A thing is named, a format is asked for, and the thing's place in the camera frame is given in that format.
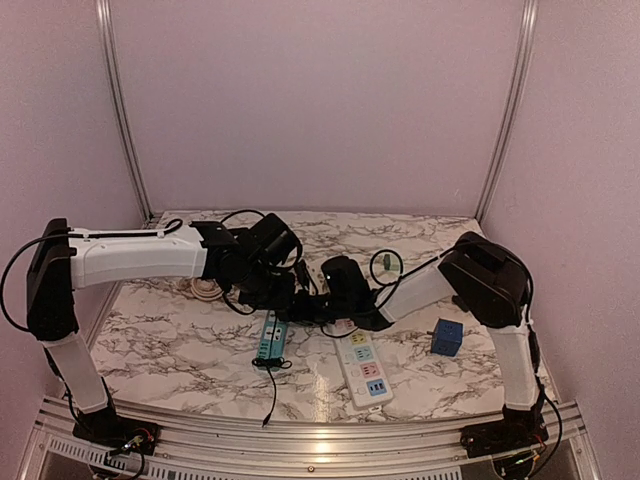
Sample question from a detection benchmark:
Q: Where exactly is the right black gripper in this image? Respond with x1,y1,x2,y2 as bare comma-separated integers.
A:
275,290,352,327

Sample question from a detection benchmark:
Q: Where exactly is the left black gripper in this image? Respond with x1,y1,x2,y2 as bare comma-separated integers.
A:
237,262,296,312

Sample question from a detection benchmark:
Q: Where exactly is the teal power strip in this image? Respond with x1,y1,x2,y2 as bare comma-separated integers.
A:
252,311,288,371

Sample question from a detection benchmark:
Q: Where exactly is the long white power strip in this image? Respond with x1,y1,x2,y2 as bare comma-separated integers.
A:
329,319,394,410

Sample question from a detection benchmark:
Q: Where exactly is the black charger with thin cable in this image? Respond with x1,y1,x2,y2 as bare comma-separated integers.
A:
252,357,292,428

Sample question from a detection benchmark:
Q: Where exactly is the blue cube socket adapter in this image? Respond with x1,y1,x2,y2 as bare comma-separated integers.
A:
430,318,464,357

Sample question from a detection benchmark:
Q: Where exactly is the mint green usb charger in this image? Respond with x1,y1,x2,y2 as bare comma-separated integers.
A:
382,252,403,272

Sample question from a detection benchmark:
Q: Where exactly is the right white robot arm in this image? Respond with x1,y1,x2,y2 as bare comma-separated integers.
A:
289,231,546,448

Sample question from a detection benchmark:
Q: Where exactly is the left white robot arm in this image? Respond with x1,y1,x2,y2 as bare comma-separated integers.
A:
1,213,303,445

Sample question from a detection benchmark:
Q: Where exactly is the pink coiled power cable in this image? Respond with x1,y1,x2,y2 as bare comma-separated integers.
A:
189,279,221,302

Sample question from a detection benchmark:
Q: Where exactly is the aluminium front frame rail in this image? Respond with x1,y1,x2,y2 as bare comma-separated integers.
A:
8,397,604,479

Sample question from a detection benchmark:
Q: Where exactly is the right aluminium corner post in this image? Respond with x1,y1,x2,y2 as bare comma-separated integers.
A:
474,0,539,224

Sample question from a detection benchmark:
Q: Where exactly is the aluminium corner post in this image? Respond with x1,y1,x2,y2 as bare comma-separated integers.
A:
474,0,539,224
95,0,154,222

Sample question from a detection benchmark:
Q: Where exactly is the left aluminium corner post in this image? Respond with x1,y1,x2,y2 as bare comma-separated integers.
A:
95,0,154,222

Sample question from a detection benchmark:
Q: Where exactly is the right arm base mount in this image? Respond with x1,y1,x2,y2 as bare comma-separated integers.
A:
460,420,549,458

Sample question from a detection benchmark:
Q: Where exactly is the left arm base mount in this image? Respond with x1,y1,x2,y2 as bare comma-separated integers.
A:
73,416,160,456

